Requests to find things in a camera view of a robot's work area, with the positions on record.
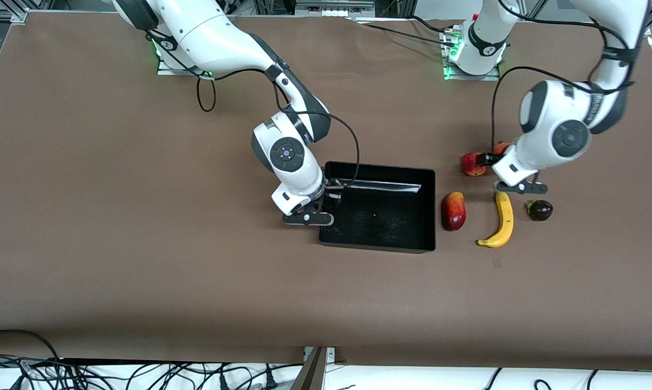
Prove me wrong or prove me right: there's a yellow banana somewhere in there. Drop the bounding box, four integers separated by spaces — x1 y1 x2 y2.
477 191 514 249

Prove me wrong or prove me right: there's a dark metal post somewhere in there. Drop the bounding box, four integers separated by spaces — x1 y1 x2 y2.
288 348 327 390

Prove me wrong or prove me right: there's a dark purple mangosteen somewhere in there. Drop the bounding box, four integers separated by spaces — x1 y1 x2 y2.
525 199 554 222

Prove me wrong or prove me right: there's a long black base cable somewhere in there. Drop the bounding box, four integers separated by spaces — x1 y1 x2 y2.
353 21 452 46

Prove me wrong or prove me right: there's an aluminium frame corner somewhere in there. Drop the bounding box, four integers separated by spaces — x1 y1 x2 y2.
0 0 31 23

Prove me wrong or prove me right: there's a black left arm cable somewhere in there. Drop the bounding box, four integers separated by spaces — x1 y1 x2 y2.
490 0 642 155

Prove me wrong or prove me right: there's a black plastic box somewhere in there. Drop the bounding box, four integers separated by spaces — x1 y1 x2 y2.
318 160 436 254

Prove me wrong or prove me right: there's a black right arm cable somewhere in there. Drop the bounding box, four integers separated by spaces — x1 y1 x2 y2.
197 65 360 190

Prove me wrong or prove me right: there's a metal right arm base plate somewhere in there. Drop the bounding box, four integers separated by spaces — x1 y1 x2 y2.
157 38 215 76

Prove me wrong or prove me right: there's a red yellow mango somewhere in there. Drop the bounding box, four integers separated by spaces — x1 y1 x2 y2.
441 192 467 232

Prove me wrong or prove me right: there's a short black base cable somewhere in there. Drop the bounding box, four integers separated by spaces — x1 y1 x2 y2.
409 15 447 33

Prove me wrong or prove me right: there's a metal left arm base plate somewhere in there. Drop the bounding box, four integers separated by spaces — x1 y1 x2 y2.
443 27 501 81

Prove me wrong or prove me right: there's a small red apple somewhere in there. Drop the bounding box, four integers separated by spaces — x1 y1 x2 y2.
461 152 488 177

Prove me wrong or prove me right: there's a grey connector strip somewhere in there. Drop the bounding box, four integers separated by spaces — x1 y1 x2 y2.
295 0 376 17

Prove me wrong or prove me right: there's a black looped floor cable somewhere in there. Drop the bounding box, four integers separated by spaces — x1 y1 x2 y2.
0 329 61 361

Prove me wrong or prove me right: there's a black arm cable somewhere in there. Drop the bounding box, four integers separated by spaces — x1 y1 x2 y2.
197 65 360 190
490 0 642 155

